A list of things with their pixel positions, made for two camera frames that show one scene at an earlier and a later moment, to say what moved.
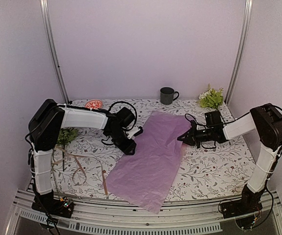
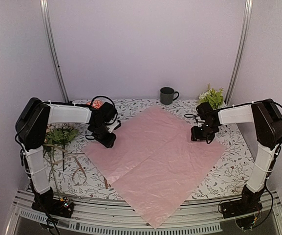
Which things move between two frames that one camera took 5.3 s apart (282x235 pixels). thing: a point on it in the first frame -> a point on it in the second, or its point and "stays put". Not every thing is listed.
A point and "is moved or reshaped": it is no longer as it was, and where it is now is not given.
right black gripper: (189, 140) -> (195, 135)
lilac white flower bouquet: (65, 135) stays put
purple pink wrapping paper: (145, 178) is moved or reshaped
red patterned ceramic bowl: (94, 104) stays put
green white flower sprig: (211, 98) stays put
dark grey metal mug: (166, 95) stays put
